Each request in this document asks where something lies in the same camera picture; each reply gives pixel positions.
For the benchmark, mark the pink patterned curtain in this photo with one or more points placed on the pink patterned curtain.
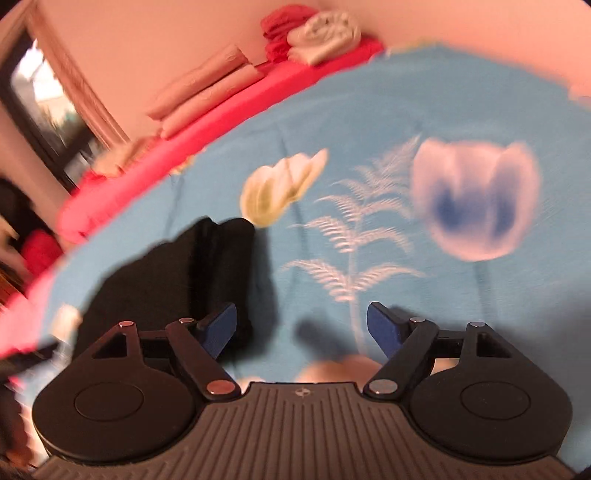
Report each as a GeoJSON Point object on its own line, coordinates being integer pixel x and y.
{"type": "Point", "coordinates": [78, 83]}

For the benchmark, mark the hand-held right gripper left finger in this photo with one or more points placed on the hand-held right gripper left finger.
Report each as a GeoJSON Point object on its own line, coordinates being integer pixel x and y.
{"type": "Point", "coordinates": [219, 330]}

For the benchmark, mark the pink folded quilt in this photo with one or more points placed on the pink folded quilt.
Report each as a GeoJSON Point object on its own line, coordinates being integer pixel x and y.
{"type": "Point", "coordinates": [198, 81]}
{"type": "Point", "coordinates": [212, 101]}

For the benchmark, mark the pink blanket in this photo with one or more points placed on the pink blanket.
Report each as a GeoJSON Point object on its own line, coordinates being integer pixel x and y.
{"type": "Point", "coordinates": [18, 323]}

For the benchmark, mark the blue floral bed sheet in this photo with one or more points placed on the blue floral bed sheet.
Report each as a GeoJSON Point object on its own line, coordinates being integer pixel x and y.
{"type": "Point", "coordinates": [369, 115]}

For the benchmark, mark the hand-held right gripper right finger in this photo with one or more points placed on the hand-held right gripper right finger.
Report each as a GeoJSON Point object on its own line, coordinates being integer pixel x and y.
{"type": "Point", "coordinates": [382, 328]}

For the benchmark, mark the black hanging garment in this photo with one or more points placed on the black hanging garment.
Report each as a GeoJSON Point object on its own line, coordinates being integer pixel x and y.
{"type": "Point", "coordinates": [18, 207]}

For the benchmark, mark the dark framed window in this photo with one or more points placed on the dark framed window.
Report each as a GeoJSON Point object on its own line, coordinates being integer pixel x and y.
{"type": "Point", "coordinates": [41, 92]}

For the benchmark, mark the pile of red clothes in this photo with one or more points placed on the pile of red clothes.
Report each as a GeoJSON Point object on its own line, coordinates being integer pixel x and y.
{"type": "Point", "coordinates": [41, 251]}

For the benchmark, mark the red bed sheet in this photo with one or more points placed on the red bed sheet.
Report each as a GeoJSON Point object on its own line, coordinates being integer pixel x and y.
{"type": "Point", "coordinates": [231, 115]}

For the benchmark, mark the black pants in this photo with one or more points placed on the black pants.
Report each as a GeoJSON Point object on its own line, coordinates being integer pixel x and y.
{"type": "Point", "coordinates": [175, 277]}

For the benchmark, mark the cream rolled blanket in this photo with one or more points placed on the cream rolled blanket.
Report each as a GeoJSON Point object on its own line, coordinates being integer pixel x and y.
{"type": "Point", "coordinates": [323, 34]}

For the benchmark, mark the red crumpled cloth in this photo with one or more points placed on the red crumpled cloth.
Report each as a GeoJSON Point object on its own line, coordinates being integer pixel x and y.
{"type": "Point", "coordinates": [281, 21]}

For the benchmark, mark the beige folded towel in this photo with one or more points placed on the beige folded towel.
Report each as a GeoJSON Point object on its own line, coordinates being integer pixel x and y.
{"type": "Point", "coordinates": [122, 159]}

